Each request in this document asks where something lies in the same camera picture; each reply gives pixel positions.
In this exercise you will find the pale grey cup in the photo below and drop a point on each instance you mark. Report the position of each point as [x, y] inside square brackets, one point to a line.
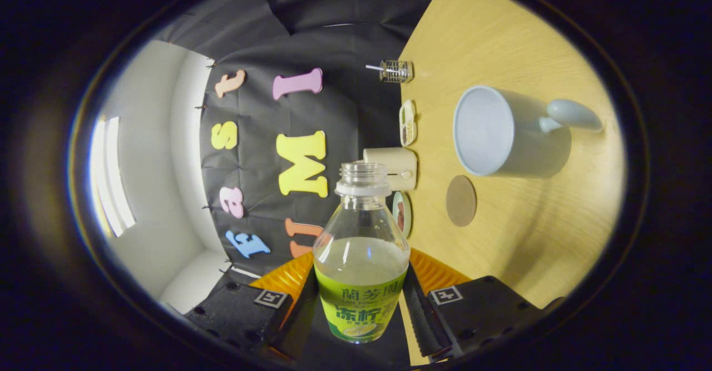
[517, 137]

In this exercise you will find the round brown coaster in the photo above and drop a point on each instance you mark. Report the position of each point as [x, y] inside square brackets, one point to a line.
[461, 201]

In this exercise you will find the black backdrop cloth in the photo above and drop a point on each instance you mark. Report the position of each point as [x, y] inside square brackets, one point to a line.
[334, 37]

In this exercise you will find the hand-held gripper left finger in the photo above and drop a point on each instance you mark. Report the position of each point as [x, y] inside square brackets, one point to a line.
[297, 326]

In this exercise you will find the cream toaster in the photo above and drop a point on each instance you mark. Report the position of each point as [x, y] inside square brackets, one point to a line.
[397, 162]

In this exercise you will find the white straw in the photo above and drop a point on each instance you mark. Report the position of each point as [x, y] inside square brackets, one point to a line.
[374, 68]

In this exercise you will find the long ceiling light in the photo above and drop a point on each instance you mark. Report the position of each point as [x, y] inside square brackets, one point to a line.
[111, 182]

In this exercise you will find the wooden table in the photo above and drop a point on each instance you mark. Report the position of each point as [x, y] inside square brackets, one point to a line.
[500, 37]

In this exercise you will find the white divided tray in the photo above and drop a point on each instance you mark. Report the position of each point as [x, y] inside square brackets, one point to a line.
[408, 123]

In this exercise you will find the pale green plate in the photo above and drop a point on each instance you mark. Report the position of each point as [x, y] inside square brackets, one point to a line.
[408, 215]

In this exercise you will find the green label juice bottle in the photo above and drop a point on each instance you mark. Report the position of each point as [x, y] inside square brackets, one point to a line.
[361, 304]

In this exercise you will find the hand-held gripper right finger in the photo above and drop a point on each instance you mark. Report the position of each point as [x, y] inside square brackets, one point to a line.
[423, 321]

